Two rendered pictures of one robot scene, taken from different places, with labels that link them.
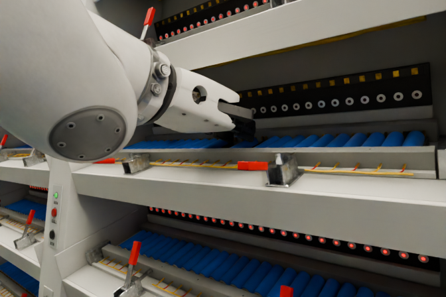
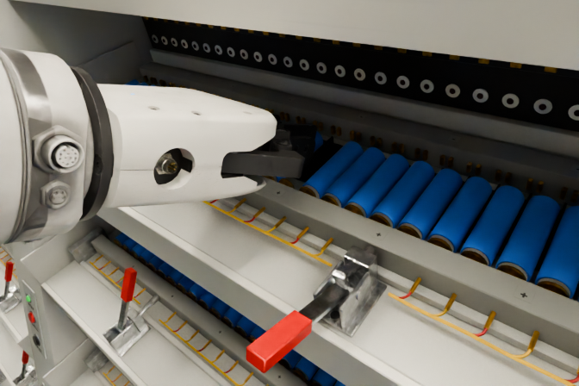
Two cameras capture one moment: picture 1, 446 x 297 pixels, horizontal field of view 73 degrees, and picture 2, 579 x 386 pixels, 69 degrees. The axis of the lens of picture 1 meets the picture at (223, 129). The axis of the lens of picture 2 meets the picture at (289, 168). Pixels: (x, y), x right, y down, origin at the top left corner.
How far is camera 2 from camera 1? 20 cm
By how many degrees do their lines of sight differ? 28
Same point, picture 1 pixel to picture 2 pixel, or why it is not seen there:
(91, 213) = not seen: hidden behind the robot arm
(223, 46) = not seen: outside the picture
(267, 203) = (312, 342)
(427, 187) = not seen: outside the picture
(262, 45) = (332, 22)
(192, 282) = (211, 335)
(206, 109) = (193, 189)
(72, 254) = (47, 252)
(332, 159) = (444, 285)
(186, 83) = (135, 159)
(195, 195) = (199, 270)
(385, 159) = (550, 331)
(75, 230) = not seen: hidden behind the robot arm
